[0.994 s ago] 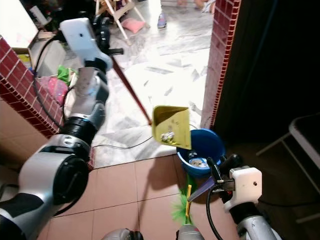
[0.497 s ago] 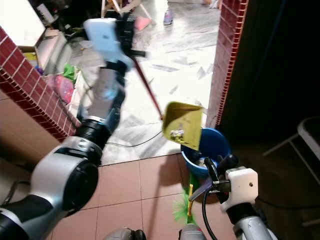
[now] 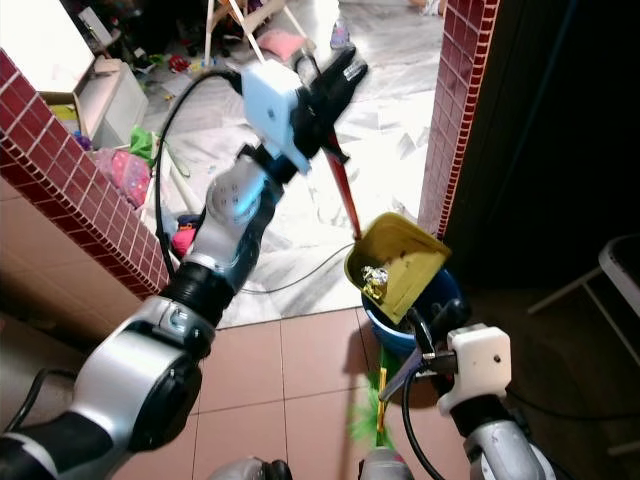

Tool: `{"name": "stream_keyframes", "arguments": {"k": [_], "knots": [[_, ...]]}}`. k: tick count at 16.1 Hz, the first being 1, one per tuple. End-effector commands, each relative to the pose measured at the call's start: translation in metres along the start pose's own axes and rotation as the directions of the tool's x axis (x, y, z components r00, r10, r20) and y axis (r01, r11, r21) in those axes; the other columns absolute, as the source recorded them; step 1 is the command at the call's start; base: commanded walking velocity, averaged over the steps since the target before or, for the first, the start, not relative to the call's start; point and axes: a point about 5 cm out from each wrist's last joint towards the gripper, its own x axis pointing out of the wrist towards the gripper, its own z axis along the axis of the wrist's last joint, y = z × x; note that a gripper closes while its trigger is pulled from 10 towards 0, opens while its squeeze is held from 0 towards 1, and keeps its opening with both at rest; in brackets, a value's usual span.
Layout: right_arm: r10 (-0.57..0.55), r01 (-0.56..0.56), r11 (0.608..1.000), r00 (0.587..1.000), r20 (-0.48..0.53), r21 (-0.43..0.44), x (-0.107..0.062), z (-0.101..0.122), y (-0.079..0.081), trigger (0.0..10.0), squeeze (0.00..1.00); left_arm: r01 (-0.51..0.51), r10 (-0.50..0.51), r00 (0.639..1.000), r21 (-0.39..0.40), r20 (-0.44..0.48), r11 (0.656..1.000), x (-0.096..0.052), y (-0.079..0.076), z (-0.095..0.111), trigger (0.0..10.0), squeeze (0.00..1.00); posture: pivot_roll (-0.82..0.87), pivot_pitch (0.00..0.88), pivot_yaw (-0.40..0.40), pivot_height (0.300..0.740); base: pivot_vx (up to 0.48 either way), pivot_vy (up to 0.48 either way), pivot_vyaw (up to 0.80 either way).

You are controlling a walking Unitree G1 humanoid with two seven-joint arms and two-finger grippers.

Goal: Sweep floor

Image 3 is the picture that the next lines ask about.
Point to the white storage box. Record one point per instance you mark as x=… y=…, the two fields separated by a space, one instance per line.
x=105 y=100

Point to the pink patterned bag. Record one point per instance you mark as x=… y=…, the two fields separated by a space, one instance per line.
x=125 y=175

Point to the small shoe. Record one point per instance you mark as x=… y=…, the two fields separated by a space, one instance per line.
x=340 y=34

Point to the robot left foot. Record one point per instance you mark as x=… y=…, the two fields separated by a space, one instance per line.
x=250 y=470

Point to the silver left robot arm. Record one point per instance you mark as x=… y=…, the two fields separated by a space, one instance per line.
x=130 y=385

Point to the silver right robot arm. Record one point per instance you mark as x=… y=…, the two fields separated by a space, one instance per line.
x=500 y=450

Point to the white folding stand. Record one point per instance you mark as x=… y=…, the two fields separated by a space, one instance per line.
x=245 y=20

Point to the pink pillow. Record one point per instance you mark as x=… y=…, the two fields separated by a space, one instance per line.
x=280 y=45

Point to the white rack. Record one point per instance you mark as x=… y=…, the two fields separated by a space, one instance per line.
x=168 y=185

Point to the red and blue toy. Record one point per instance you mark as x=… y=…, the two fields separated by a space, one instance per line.
x=185 y=238

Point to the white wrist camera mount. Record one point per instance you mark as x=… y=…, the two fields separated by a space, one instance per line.
x=478 y=362
x=272 y=108

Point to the green cloth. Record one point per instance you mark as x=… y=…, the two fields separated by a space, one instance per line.
x=142 y=148

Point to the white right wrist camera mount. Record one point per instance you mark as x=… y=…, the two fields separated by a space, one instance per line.
x=478 y=362

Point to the shiny crumpled trash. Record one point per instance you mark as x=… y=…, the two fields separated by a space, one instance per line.
x=374 y=282

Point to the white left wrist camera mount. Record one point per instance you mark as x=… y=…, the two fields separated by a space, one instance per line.
x=272 y=108

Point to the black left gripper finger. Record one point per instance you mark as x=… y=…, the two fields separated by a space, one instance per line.
x=348 y=72
x=315 y=70

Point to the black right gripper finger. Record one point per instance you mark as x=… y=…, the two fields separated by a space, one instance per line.
x=452 y=314
x=420 y=330

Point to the dark folding chair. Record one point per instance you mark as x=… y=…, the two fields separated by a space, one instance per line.
x=610 y=275

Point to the blue plastic bucket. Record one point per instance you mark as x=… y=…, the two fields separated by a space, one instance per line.
x=390 y=335

